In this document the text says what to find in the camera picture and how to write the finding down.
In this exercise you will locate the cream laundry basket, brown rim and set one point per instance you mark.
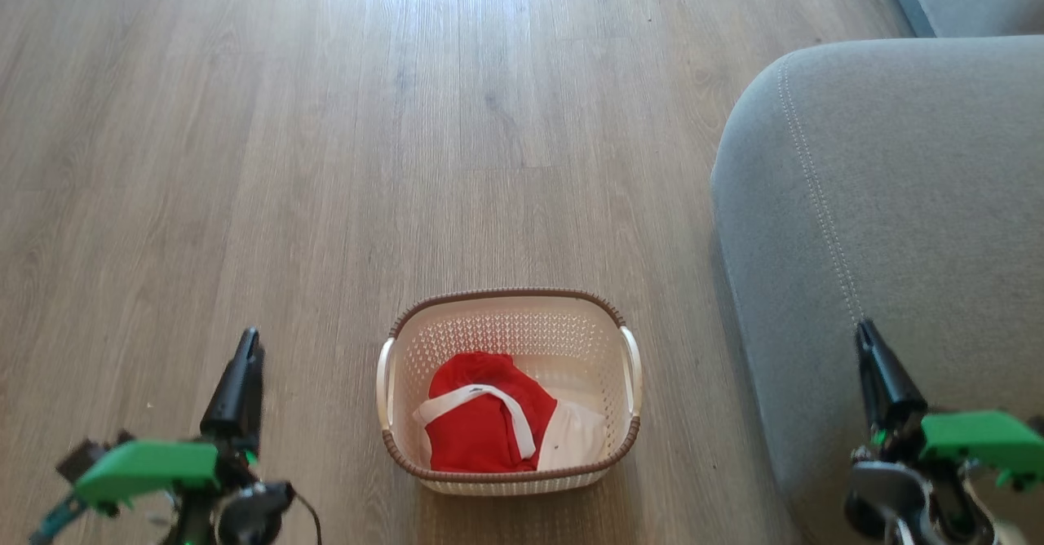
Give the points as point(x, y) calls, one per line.
point(510, 329)

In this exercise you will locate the red garment with white band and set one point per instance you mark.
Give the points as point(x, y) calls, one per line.
point(473, 435)

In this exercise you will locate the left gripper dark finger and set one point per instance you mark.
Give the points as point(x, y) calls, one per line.
point(236, 390)

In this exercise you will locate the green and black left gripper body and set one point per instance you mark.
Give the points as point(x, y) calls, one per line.
point(151, 463)

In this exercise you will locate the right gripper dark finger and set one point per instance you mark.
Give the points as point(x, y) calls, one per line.
point(885, 390)

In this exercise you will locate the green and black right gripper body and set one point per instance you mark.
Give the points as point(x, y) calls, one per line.
point(975, 439)

